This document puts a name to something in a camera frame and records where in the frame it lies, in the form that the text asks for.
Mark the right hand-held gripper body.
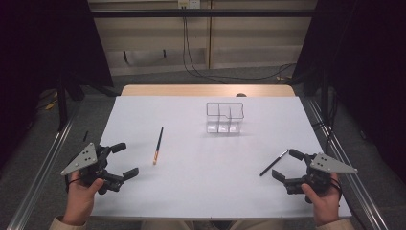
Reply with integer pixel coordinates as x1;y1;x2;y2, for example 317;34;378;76
282;152;359;204

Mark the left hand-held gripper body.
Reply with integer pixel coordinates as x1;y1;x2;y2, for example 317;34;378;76
60;142;127;196

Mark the orange and black makeup pencil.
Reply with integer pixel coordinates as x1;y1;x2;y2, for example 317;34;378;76
152;126;165;166

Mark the clear acrylic organizer box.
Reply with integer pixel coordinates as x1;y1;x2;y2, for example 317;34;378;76
205;102;245;134

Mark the person's left hand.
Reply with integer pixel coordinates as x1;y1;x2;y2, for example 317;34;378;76
61;171;105;226

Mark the person's right hand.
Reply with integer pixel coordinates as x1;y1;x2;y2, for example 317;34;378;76
301;172;343;228

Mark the white table board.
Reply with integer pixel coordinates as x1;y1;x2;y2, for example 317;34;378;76
90;95;352;221

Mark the black curtain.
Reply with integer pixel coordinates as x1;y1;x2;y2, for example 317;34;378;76
0;0;115;169
291;0;406;185

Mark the light wooden upright strip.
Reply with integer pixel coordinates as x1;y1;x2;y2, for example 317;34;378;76
207;0;214;70

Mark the black horizontal bar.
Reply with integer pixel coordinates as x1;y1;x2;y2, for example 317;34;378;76
90;9;317;18

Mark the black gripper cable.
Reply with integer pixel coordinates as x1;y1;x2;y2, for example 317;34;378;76
329;176;344;201

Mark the aluminium floor rail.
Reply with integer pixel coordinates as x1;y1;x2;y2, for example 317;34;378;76
305;95;391;230
6;95;84;230

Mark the black metal stand post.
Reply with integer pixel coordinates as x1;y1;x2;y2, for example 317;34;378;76
56;75;70;132
320;68;331;155

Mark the black power cable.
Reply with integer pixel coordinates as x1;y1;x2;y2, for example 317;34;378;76
185;28;297;81
182;15;231;85

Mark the white wall socket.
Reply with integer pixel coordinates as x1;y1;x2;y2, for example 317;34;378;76
177;0;201;10

